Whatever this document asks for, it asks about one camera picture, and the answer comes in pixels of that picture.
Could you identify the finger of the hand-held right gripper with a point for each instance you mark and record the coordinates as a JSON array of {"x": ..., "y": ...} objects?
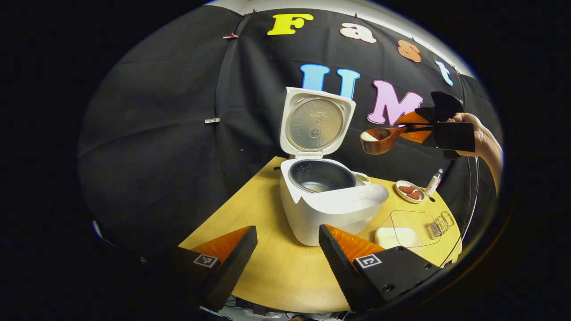
[
  {"x": 446, "y": 104},
  {"x": 453, "y": 136}
]

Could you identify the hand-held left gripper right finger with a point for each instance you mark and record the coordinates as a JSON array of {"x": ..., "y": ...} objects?
[{"x": 339, "y": 267}]

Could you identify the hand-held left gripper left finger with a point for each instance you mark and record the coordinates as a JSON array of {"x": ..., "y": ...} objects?
[{"x": 236, "y": 263}]

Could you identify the white rice cooker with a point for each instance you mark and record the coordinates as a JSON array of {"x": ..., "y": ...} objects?
[{"x": 325, "y": 214}]

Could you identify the clear tray of white rice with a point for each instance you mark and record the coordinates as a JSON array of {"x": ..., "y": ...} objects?
[{"x": 397, "y": 236}]

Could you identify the brown wooden spoon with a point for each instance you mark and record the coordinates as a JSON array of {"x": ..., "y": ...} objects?
[{"x": 379, "y": 143}]

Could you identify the small clear bottle pink label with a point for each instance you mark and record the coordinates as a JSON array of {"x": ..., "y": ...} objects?
[{"x": 433, "y": 183}]

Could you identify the red sausage piece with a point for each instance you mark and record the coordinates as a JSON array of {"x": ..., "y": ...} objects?
[
  {"x": 407, "y": 189},
  {"x": 414, "y": 195}
]

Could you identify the white round plate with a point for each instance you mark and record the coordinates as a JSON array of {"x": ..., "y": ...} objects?
[{"x": 401, "y": 196}]

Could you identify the white divided dish of beans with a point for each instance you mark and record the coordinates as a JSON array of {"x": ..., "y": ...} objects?
[{"x": 362, "y": 178}]

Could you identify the black backdrop cloth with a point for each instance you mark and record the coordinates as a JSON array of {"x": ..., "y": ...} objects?
[{"x": 156, "y": 133}]

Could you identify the pink clothespin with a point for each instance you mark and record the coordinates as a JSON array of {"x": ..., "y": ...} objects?
[{"x": 230, "y": 36}]

